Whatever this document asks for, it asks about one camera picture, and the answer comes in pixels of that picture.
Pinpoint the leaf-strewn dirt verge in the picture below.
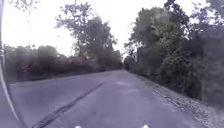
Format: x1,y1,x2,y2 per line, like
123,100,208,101
132,72,224,128

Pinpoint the grey asphalt road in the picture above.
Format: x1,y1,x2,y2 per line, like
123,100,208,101
0,69,208,128

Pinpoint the row of trees and bushes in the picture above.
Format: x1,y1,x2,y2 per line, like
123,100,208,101
3,0,124,84

